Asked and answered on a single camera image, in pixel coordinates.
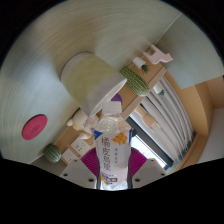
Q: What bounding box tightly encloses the round purple number sign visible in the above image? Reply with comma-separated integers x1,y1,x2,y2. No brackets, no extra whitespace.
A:
110,93,124,104

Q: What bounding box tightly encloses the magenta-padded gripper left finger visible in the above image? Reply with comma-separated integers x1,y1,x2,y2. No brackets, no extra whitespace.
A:
59,147,101,190

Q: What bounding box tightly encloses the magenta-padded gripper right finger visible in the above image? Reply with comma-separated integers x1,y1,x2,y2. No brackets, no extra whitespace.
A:
127,147,169,190

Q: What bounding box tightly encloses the white wall socket plate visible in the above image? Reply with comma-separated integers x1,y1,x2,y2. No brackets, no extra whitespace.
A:
61,148,79,164
71,139,89,155

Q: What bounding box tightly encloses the tall green plush cactus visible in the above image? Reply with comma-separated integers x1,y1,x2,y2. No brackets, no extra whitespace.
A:
119,65,150,98

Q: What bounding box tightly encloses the dark-framed window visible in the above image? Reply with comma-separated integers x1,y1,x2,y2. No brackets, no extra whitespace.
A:
128,113,174,169

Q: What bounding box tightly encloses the grey pleated curtain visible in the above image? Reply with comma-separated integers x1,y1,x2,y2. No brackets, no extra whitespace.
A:
139,76,198,161

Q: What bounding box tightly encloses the pale yellow paper cup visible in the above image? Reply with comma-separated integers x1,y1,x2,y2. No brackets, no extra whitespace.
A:
60,52,129,118

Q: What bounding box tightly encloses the flat round red coaster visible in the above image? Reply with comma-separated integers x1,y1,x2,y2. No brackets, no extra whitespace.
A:
21,113,49,141

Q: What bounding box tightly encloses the clear plastic drink bottle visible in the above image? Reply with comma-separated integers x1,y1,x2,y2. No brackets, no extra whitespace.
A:
90,100,133,192

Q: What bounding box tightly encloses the cream plush mouse toy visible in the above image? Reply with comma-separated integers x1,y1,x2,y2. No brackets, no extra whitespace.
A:
65,108,101,140

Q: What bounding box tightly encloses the round green plush cactus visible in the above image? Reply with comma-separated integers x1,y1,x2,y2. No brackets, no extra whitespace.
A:
43,143,63,164

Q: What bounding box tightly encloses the small plant in white pot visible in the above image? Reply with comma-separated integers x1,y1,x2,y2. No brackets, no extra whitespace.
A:
153,83,166,98
132,56,151,74

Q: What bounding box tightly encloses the wooden hand sculpture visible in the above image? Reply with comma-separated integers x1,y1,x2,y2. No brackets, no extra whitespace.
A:
134,106,162,134

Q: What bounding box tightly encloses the wooden desk back ledge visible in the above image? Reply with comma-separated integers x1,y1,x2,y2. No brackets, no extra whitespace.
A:
54,64,168,164

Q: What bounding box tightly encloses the grey-green partition panel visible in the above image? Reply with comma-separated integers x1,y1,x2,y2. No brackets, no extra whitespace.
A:
156,13,224,89

